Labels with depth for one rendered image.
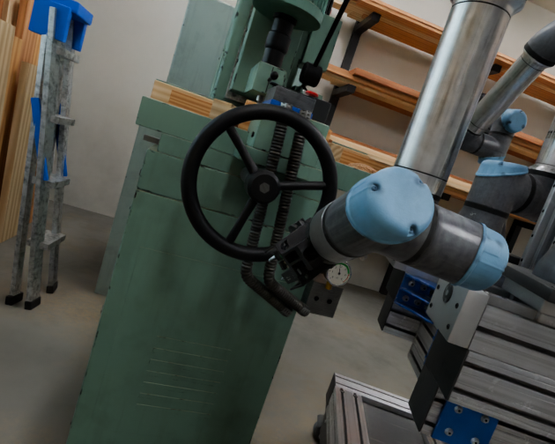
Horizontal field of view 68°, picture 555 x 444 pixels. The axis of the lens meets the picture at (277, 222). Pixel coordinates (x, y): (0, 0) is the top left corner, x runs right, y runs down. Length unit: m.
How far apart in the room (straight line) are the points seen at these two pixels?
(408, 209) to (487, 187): 0.82
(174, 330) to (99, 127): 2.62
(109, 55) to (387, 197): 3.20
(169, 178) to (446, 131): 0.57
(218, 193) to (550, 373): 0.68
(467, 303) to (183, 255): 0.59
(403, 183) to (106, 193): 3.20
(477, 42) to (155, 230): 0.69
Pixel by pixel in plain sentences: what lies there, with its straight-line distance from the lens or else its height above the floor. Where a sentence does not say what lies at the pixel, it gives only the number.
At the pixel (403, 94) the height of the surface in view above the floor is 1.55.
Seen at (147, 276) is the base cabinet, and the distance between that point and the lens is 0.97.
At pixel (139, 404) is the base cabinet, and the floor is 0.21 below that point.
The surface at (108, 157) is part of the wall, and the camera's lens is 3.48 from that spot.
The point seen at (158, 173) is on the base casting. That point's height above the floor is 0.75.
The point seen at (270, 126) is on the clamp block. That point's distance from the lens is 0.83.
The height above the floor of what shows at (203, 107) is 0.92.
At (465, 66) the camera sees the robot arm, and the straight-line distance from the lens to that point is 0.61.
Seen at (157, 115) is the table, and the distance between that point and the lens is 0.92.
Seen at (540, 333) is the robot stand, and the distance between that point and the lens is 0.75.
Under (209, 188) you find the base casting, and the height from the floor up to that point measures 0.76.
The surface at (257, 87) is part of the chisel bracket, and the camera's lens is 1.05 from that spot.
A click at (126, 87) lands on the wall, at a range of 3.45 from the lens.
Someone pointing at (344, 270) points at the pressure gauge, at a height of 0.67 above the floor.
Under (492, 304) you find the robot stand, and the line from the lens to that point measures 0.73.
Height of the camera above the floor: 0.87
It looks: 9 degrees down
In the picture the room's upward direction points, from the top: 18 degrees clockwise
